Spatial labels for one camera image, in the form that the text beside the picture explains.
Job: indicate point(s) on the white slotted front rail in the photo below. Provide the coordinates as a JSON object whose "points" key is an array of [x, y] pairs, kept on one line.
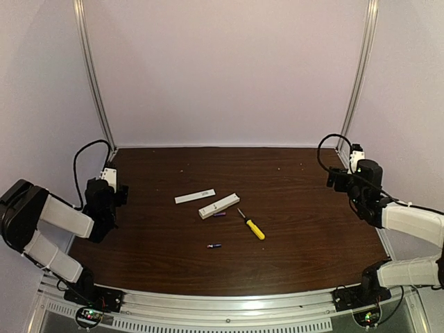
{"points": [[295, 312]]}

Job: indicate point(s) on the aluminium corner post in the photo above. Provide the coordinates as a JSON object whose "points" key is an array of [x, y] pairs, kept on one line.
{"points": [[93, 82], [370, 25]]}

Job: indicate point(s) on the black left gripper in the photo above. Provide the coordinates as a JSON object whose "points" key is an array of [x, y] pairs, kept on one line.
{"points": [[121, 194]]}

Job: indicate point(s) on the white remote control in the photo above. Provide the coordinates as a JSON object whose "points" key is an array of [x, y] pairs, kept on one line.
{"points": [[218, 206]]}

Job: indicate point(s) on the aluminium right corner post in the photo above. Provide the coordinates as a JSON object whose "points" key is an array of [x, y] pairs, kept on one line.
{"points": [[370, 25]]}

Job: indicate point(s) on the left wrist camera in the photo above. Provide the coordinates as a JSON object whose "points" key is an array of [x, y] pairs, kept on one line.
{"points": [[110, 176]]}

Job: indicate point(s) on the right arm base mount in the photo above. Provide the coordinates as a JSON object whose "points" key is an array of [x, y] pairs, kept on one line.
{"points": [[352, 297]]}

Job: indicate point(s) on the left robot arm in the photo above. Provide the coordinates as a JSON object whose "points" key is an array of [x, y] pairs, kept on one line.
{"points": [[33, 218]]}

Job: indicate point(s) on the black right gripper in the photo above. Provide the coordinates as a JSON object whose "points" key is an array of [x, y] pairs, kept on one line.
{"points": [[336, 180]]}

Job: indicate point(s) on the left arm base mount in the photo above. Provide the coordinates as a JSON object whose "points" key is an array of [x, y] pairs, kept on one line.
{"points": [[100, 298]]}

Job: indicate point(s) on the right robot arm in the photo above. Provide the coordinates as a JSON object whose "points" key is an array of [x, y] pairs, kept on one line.
{"points": [[372, 205]]}

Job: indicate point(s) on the white remote battery cover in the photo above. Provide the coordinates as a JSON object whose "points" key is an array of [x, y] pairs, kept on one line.
{"points": [[194, 196]]}

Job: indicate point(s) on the yellow handled screwdriver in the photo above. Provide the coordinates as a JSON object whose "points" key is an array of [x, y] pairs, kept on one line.
{"points": [[253, 227]]}

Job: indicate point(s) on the aluminium left corner post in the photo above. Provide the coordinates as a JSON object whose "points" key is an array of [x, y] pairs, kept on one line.
{"points": [[93, 82]]}

